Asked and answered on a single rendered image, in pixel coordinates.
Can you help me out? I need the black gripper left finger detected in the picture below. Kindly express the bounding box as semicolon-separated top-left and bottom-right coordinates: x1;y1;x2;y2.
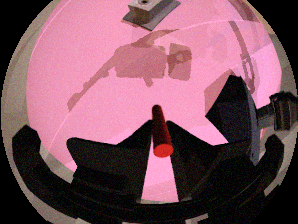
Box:
67;119;153;204

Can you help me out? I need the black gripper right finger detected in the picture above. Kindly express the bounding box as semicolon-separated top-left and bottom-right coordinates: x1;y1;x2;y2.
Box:
166;120;251;202

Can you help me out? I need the red peg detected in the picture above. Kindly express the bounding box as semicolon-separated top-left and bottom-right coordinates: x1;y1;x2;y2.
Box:
152;104;173;159

